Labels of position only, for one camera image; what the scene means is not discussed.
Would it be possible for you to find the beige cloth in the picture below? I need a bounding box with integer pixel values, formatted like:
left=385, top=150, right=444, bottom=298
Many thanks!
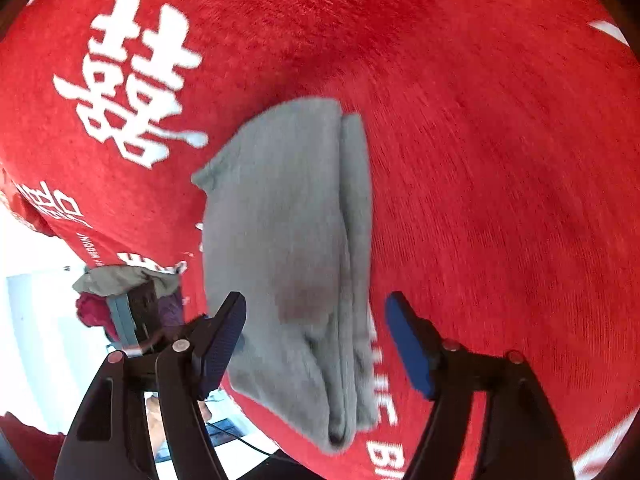
left=72, top=264, right=184, bottom=299

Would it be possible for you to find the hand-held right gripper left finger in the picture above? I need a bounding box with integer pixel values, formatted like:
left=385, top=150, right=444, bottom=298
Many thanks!
left=53, top=290, right=248, bottom=480

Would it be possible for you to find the black cable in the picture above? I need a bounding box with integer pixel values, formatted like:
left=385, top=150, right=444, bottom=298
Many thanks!
left=205, top=419, right=282, bottom=462

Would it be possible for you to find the purple cloth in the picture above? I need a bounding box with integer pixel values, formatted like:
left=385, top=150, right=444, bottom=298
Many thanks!
left=157, top=289, right=187, bottom=332

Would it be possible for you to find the red printed blanket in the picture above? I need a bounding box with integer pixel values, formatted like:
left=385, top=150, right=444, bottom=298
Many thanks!
left=0, top=0, right=640, bottom=480

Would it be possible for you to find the dark red cloth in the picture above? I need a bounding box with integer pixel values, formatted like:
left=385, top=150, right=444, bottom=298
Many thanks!
left=75, top=292, right=122, bottom=342

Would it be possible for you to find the grey long-sleeved top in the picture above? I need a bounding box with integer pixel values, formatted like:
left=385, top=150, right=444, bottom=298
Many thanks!
left=191, top=97, right=382, bottom=457

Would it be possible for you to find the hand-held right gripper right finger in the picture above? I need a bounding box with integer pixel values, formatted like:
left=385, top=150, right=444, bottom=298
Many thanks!
left=384, top=290, right=577, bottom=480

